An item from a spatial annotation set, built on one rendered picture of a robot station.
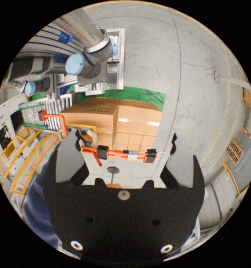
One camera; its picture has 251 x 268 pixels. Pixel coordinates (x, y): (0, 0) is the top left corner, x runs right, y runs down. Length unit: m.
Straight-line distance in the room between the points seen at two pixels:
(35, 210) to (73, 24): 0.65
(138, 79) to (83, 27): 1.45
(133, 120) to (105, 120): 0.51
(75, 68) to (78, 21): 0.24
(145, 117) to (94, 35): 1.08
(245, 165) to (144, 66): 9.14
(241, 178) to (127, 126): 9.39
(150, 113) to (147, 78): 0.75
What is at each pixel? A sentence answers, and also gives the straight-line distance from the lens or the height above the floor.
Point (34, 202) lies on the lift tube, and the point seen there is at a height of 1.71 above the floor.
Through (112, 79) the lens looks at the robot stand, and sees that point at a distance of 1.44.
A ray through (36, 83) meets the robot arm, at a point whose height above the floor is 1.19.
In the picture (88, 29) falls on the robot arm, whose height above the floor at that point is 1.39.
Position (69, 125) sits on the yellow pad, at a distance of 0.77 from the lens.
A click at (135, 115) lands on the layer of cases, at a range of 1.15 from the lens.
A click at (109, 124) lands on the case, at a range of 0.77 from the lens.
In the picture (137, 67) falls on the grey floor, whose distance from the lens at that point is 1.68.
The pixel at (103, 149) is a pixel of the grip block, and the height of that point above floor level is 1.20.
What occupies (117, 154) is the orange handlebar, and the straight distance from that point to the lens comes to 0.61.
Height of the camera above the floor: 1.62
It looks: 58 degrees down
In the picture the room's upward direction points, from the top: 177 degrees counter-clockwise
